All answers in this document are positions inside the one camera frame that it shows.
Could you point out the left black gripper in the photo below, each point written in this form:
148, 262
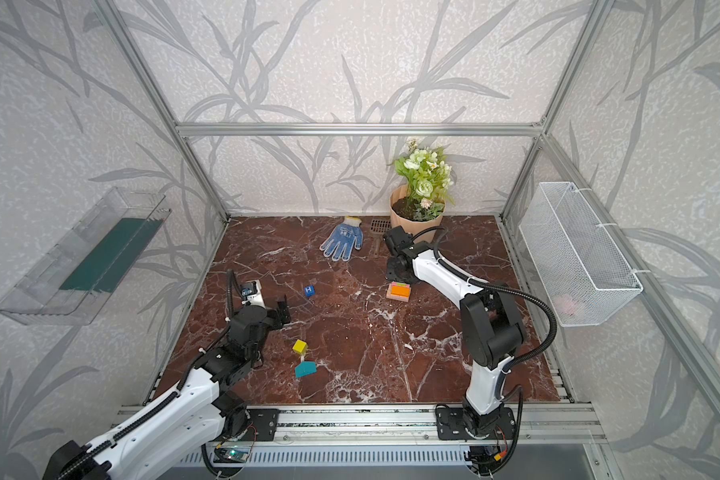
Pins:
278, 312

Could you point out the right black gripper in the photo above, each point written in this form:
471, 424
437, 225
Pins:
395, 267

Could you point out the pink block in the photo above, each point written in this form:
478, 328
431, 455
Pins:
390, 295

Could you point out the yellow cube block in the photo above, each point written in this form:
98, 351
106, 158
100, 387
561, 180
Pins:
300, 347

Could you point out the teal block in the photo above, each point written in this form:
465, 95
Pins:
305, 368

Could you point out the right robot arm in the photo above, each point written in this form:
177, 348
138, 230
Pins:
492, 328

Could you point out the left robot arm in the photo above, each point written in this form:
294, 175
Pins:
199, 408

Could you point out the brown slotted plastic scoop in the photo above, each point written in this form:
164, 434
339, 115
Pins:
380, 226

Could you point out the flower pot with plant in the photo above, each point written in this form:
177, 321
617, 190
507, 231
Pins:
419, 204

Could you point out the blue dotted work glove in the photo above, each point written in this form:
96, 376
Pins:
344, 239

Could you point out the green circuit board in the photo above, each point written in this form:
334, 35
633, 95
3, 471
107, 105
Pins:
231, 455

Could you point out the pink object in basket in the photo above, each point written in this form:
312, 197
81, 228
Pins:
567, 306

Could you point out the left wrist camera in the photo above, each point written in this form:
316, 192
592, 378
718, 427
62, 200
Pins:
250, 293

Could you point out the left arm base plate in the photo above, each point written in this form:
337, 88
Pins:
261, 425

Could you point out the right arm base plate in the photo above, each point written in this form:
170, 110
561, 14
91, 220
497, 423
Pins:
463, 423

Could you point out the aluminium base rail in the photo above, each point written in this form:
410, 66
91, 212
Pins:
381, 424

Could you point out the white wire mesh basket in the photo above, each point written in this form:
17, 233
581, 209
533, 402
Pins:
575, 254

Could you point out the clear plastic wall shelf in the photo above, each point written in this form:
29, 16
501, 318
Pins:
72, 282

